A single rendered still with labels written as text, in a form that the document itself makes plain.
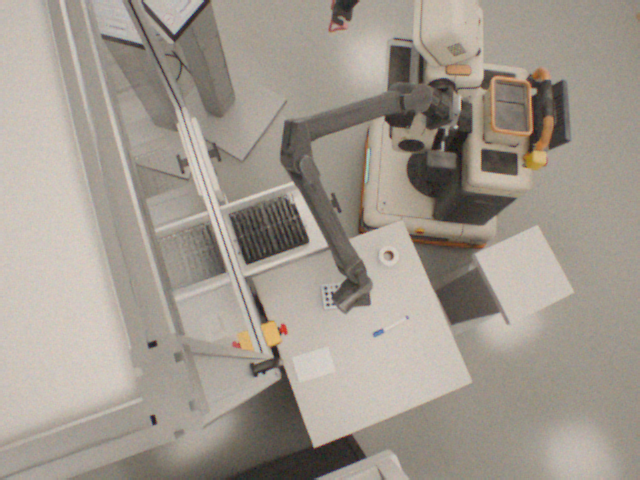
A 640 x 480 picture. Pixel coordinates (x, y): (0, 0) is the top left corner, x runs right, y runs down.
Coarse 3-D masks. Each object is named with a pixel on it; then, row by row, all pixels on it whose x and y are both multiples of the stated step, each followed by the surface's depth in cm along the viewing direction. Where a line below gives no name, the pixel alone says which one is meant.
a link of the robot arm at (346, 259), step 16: (304, 160) 111; (304, 176) 113; (304, 192) 118; (320, 192) 120; (320, 208) 121; (320, 224) 124; (336, 224) 125; (336, 240) 127; (336, 256) 131; (352, 256) 131; (352, 272) 132
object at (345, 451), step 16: (320, 448) 201; (336, 448) 189; (352, 448) 175; (272, 464) 205; (288, 464) 192; (304, 464) 181; (320, 464) 171; (336, 464) 162; (352, 464) 142; (368, 464) 135; (384, 464) 129
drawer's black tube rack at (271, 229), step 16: (256, 208) 154; (272, 208) 156; (288, 208) 158; (240, 224) 155; (256, 224) 154; (272, 224) 154; (288, 224) 155; (240, 240) 154; (256, 240) 152; (272, 240) 152; (288, 240) 155; (256, 256) 152
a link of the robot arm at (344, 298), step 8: (360, 272) 132; (360, 280) 133; (368, 280) 135; (344, 288) 137; (352, 288) 135; (336, 296) 136; (344, 296) 136; (352, 296) 136; (336, 304) 138; (344, 304) 136; (352, 304) 137; (344, 312) 137
